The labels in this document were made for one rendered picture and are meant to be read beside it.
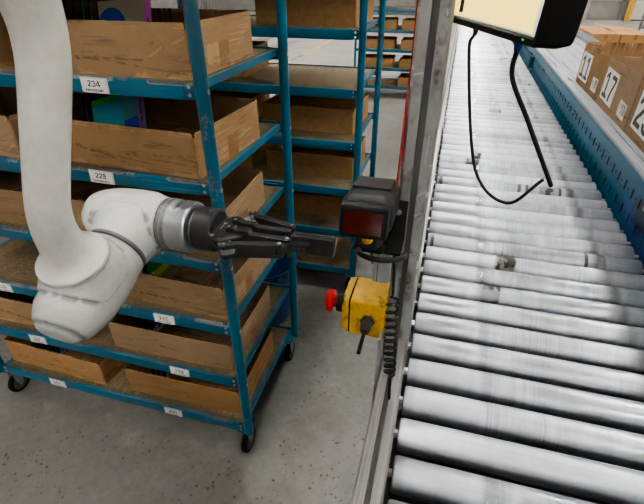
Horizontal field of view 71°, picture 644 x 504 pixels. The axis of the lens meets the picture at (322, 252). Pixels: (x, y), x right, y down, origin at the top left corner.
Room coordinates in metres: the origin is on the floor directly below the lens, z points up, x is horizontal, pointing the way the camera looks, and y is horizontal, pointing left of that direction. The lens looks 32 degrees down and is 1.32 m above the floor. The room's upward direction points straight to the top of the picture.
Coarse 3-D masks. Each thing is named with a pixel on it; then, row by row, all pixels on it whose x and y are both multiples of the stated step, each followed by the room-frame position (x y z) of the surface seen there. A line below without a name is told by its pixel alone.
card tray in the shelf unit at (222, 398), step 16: (272, 336) 1.20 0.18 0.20; (256, 352) 1.17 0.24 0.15; (128, 368) 1.02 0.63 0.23; (144, 368) 1.09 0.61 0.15; (256, 368) 1.04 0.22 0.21; (144, 384) 1.00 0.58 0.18; (160, 384) 0.98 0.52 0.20; (176, 384) 0.96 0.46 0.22; (192, 384) 0.95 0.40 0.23; (208, 384) 1.02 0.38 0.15; (256, 384) 1.03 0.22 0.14; (192, 400) 0.95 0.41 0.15; (208, 400) 0.94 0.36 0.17; (224, 400) 0.93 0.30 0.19
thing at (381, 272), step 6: (378, 264) 0.55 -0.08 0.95; (384, 264) 0.55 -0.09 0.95; (390, 264) 0.55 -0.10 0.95; (372, 270) 0.56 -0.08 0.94; (378, 270) 0.55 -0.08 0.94; (384, 270) 0.55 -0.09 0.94; (390, 270) 0.56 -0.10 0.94; (372, 276) 0.56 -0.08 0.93; (378, 276) 0.55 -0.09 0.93; (384, 276) 0.55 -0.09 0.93; (384, 282) 0.55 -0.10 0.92
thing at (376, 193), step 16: (352, 192) 0.51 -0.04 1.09; (368, 192) 0.51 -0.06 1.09; (384, 192) 0.51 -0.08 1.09; (400, 192) 0.56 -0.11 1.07; (352, 208) 0.48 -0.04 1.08; (368, 208) 0.47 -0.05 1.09; (384, 208) 0.47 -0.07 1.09; (352, 224) 0.47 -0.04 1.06; (368, 224) 0.47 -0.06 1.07; (384, 224) 0.46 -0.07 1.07; (368, 240) 0.51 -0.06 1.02; (384, 240) 0.46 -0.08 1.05
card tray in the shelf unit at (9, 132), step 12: (12, 96) 1.41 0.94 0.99; (72, 96) 1.21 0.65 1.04; (12, 108) 1.41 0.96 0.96; (0, 120) 1.03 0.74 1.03; (12, 120) 1.03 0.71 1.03; (0, 132) 1.03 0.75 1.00; (12, 132) 1.02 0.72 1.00; (0, 144) 1.04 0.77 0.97; (12, 144) 1.03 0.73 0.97; (12, 156) 1.03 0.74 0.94
